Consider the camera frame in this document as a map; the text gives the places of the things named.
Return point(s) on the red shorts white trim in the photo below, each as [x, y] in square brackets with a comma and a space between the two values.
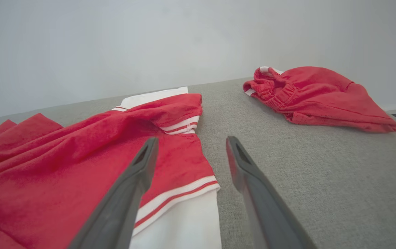
[322, 93]

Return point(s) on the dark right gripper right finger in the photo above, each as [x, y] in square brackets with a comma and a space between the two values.
[267, 214]

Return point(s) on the red white basketball jersey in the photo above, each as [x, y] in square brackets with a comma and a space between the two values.
[45, 166]

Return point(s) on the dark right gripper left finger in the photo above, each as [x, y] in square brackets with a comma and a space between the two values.
[125, 200]

